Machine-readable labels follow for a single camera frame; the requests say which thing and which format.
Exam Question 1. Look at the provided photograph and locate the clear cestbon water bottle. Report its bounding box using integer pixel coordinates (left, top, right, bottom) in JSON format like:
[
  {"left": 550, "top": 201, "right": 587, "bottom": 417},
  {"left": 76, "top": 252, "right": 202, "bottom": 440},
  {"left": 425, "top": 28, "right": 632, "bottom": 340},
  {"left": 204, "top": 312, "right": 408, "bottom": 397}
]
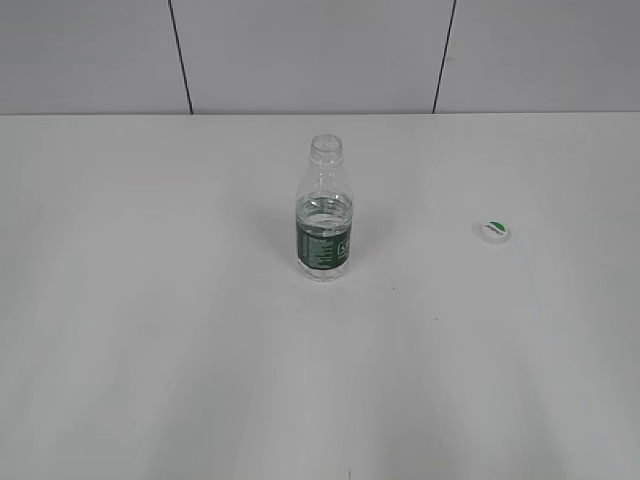
[{"left": 295, "top": 134, "right": 353, "bottom": 282}]

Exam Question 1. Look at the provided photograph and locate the white green bottle cap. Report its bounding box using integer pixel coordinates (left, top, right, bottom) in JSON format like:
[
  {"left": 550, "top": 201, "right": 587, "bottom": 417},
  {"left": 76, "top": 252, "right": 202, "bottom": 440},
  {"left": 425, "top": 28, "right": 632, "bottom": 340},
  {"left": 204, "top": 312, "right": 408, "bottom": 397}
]
[{"left": 473, "top": 220, "right": 511, "bottom": 246}]

